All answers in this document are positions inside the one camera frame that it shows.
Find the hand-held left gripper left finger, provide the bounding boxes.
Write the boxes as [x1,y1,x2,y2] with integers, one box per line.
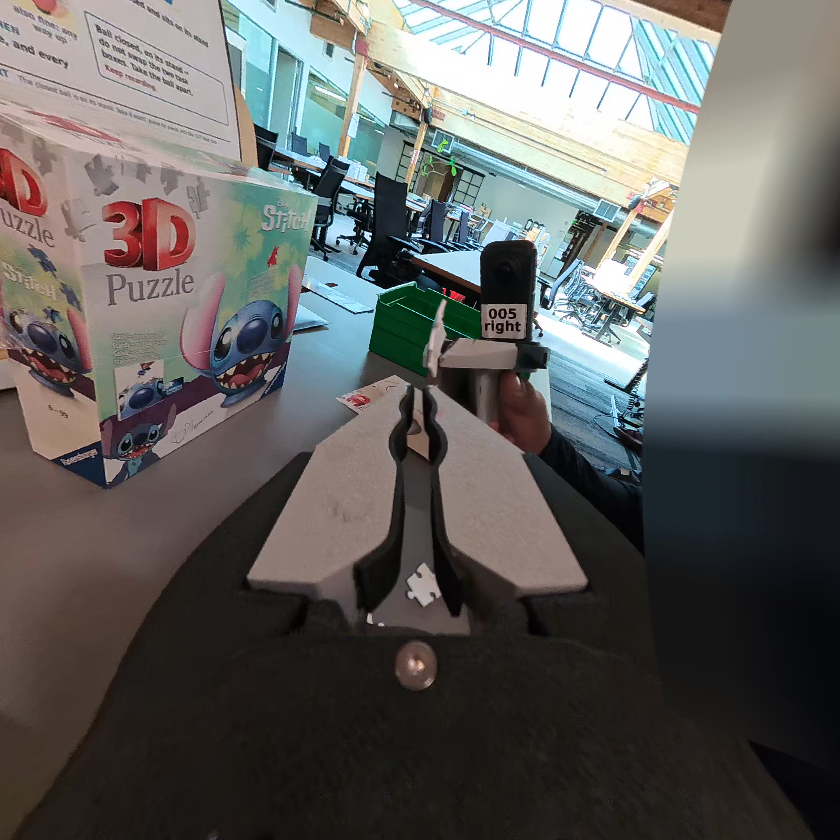
[247,385,421,614]

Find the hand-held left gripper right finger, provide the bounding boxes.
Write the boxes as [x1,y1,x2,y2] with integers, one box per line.
[422,386,589,616]

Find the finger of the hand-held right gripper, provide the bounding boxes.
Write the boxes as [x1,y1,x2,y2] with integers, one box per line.
[449,337,521,358]
[437,353,521,375]

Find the curved grey white puzzle section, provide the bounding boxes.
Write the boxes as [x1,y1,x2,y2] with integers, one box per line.
[422,298,450,382]

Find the white puzzle piece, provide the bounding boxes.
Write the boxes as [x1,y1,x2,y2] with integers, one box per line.
[405,387,434,462]
[403,562,438,606]

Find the person's right forearm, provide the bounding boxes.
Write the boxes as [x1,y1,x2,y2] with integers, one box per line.
[537,425,647,559]

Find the person's right hand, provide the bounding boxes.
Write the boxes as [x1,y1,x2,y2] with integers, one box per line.
[489,374,553,455]

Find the grey background desk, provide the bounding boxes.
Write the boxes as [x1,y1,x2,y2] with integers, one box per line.
[410,249,484,291]

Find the green plastic bin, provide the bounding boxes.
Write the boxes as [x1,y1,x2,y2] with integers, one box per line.
[369,282,483,378]

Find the white leaflet red logo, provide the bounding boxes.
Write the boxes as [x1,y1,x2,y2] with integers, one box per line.
[336,375,411,416]

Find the black office chair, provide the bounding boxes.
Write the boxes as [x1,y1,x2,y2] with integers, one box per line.
[357,172,421,290]
[308,157,353,261]

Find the hanging green plant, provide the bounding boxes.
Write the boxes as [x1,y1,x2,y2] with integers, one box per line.
[420,134,465,179]

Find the white paper sheet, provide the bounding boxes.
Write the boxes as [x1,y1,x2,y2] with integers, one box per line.
[297,274,376,334]

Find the tan cardboard panel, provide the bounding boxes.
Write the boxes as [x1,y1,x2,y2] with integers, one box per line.
[226,82,260,165]

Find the printed instruction sheet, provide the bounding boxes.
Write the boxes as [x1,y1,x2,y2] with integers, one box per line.
[0,0,240,161]

